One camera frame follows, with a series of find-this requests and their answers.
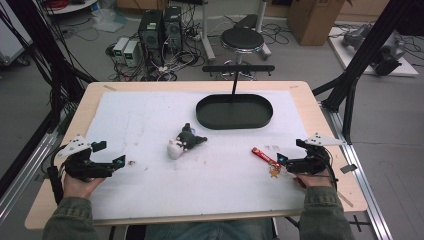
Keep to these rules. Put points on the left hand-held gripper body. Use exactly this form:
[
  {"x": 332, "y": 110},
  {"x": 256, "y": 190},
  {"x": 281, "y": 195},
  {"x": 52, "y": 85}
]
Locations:
[{"x": 83, "y": 166}]

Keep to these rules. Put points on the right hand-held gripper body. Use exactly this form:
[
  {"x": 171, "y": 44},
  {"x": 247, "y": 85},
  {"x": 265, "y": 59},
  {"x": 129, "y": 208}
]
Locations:
[{"x": 311, "y": 163}]

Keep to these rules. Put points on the person's right hand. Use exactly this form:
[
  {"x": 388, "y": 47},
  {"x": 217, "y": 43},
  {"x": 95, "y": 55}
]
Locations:
[{"x": 313, "y": 182}]

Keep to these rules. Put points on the person's left hand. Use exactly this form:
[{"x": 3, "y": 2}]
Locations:
[{"x": 80, "y": 187}]

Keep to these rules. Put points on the grey tape piece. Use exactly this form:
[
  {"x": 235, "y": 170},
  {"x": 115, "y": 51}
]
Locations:
[{"x": 348, "y": 168}]

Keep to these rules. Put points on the wooden table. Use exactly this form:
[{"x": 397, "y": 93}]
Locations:
[{"x": 333, "y": 110}]

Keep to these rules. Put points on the black oval tray rack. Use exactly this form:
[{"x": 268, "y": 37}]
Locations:
[{"x": 233, "y": 113}]

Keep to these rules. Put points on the black and white plush toy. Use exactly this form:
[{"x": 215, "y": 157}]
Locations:
[{"x": 185, "y": 141}]

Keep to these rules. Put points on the white table mat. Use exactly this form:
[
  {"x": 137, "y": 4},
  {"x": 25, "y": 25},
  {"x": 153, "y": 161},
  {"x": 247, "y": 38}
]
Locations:
[{"x": 200, "y": 186}]

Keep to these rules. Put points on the white floor board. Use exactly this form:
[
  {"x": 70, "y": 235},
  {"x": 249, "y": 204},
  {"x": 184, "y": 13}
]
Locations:
[{"x": 343, "y": 55}]

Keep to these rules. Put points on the white power supply unit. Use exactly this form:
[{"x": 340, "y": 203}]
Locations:
[
  {"x": 120, "y": 48},
  {"x": 131, "y": 53}
]

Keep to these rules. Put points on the person's legs in jeans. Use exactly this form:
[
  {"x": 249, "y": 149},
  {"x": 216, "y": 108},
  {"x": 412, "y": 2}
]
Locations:
[{"x": 210, "y": 231}]

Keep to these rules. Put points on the white metal stand leg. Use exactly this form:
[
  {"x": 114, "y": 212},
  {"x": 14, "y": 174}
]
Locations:
[
  {"x": 263, "y": 30},
  {"x": 207, "y": 36}
]

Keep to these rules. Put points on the black round stool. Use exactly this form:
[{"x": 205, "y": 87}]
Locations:
[{"x": 242, "y": 39}]

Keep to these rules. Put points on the large black computer tower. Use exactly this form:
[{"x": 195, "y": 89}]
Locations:
[{"x": 150, "y": 36}]

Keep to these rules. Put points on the cardboard box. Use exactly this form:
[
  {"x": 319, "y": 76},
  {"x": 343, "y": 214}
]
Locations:
[{"x": 315, "y": 21}]

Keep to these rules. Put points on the grey and black device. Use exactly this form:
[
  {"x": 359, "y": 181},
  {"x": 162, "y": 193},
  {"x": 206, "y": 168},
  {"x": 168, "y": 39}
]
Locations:
[{"x": 388, "y": 56}]

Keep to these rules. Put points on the clear plastic bag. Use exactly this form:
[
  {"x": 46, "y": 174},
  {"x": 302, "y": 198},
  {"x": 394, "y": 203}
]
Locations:
[{"x": 108, "y": 18}]

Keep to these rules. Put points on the small black computer tower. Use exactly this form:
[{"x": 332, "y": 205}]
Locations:
[{"x": 173, "y": 28}]

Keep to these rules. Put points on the aluminium rail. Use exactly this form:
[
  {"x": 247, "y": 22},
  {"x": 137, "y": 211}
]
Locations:
[
  {"x": 23, "y": 173},
  {"x": 366, "y": 196}
]

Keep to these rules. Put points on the black metal frame post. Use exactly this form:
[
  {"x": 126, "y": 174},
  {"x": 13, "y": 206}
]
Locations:
[
  {"x": 363, "y": 53},
  {"x": 40, "y": 40}
]

